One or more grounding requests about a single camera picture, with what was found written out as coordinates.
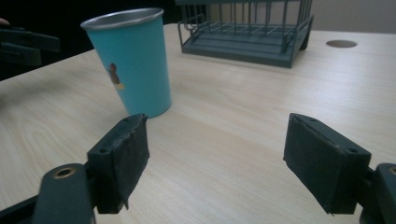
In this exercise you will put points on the blue metal cup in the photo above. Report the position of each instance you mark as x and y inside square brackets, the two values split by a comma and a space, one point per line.
[137, 65]

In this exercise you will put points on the grey-green dish rack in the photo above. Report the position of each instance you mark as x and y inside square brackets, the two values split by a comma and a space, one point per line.
[246, 40]

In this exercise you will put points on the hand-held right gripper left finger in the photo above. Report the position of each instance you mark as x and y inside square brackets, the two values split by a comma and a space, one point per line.
[118, 165]

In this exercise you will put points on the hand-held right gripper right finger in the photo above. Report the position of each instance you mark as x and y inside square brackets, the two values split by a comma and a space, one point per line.
[323, 165]

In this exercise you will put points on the round table grommet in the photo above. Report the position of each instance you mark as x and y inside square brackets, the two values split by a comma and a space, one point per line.
[341, 44]

